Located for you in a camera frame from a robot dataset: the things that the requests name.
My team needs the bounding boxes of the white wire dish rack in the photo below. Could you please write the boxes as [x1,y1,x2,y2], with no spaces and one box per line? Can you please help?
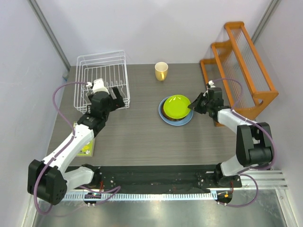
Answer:
[73,50,130,114]

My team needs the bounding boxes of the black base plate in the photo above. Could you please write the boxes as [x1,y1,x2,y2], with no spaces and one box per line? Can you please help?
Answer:
[66,165,243,195]

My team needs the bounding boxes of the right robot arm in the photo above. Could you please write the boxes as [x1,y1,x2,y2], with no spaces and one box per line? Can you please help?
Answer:
[188,87,275,187]

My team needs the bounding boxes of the green illustrated book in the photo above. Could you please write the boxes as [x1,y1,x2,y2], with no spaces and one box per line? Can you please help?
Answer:
[73,122,97,157]

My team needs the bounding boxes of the orange wooden rack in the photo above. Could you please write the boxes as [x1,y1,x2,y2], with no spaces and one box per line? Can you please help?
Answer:
[200,21,279,120]

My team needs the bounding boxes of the green plate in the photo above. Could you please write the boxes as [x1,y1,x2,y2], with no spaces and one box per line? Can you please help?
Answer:
[163,95,191,119]

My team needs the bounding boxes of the brown yellow plate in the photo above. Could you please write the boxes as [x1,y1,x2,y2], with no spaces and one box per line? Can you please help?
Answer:
[161,106,188,122]

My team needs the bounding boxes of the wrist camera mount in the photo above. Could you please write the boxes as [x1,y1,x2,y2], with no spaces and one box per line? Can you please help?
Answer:
[206,80,215,89]
[86,79,109,94]

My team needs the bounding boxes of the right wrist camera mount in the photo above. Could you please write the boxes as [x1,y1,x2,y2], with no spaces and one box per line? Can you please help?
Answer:
[206,80,215,89]

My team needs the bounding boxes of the yellow mug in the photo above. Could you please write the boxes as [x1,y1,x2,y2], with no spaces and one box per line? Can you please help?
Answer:
[154,62,169,81]

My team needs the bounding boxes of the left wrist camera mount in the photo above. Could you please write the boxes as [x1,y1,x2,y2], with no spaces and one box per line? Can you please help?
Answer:
[86,79,109,94]

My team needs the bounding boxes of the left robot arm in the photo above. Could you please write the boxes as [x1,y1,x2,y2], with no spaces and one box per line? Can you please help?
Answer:
[27,87,125,205]

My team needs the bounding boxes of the perforated metal rail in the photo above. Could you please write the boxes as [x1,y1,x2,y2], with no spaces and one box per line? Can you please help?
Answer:
[62,191,217,201]

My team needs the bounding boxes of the light blue plate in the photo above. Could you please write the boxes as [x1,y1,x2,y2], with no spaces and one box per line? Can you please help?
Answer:
[158,97,194,126]

